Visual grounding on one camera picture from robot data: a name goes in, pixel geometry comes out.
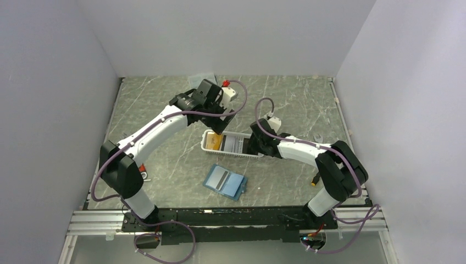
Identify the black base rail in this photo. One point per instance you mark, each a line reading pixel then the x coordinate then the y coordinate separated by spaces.
pixel 231 224

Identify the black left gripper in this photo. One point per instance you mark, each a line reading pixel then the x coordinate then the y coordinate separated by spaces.
pixel 217 124

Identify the blue card holder wallet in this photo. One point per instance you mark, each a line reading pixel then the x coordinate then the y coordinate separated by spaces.
pixel 225 182

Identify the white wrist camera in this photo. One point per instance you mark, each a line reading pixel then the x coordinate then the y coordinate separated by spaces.
pixel 274 123
pixel 228 94

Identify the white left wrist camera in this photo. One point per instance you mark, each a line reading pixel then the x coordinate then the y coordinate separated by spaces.
pixel 228 94

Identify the white plastic basket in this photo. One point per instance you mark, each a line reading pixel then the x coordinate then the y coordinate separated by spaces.
pixel 234 144

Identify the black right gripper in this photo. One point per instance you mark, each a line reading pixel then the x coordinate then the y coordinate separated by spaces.
pixel 253 144

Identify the yellow black screwdriver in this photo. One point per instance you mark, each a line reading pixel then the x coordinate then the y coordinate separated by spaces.
pixel 315 179

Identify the clear plastic screw box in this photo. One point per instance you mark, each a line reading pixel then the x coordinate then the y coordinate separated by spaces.
pixel 195 80

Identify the white striped credit card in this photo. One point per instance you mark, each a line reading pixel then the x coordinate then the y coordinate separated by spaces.
pixel 217 177

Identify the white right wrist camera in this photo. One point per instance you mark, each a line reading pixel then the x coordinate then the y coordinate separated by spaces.
pixel 274 123

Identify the orange utility knife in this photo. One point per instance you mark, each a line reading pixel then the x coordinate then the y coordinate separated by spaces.
pixel 143 172

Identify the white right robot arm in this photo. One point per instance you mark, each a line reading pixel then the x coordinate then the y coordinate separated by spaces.
pixel 338 167

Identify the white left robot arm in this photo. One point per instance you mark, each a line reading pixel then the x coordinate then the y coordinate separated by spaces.
pixel 119 163

